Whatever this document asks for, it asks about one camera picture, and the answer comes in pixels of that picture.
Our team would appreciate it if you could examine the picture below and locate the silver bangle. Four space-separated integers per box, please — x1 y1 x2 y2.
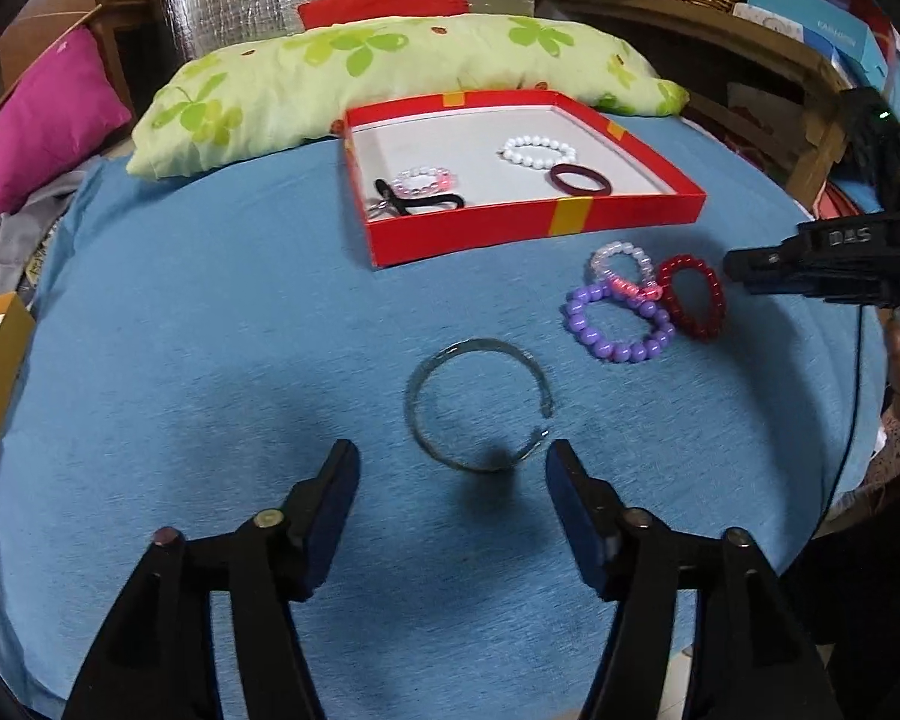
404 338 554 473

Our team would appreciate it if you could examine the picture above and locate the blue paper box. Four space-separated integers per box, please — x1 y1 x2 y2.
746 0 897 91

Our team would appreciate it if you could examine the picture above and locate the red cushion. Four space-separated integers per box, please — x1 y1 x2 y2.
297 0 472 32

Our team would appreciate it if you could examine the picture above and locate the white bead bracelet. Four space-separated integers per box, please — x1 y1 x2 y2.
497 135 575 169

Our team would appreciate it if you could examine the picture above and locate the green leaf-print pillow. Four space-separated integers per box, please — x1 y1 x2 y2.
126 13 691 181

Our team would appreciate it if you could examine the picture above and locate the black hair tie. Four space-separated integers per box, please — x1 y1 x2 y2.
367 178 467 221

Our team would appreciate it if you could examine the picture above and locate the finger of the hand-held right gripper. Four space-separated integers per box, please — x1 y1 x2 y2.
723 211 900 309

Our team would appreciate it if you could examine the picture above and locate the purple bead bracelet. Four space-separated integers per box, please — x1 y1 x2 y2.
563 279 677 363

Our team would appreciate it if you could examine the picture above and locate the magenta cushion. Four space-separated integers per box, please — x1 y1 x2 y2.
0 27 134 215

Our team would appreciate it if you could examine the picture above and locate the red cardboard box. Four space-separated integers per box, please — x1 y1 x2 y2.
343 89 709 269

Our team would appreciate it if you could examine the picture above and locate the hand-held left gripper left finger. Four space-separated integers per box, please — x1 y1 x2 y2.
63 439 362 720

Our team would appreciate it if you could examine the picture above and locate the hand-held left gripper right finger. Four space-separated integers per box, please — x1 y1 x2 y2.
545 439 842 720

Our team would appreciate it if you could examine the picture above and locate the clear pink bead bracelet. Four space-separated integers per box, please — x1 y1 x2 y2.
389 166 459 196
589 241 664 302

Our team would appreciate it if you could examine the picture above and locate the dark red hair tie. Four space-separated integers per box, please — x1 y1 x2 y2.
550 163 614 197

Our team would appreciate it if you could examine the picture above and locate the brown cardboard box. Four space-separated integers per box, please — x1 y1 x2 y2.
0 0 113 115

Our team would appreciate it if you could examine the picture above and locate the dark red bead bracelet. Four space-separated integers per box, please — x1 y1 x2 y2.
656 254 725 341

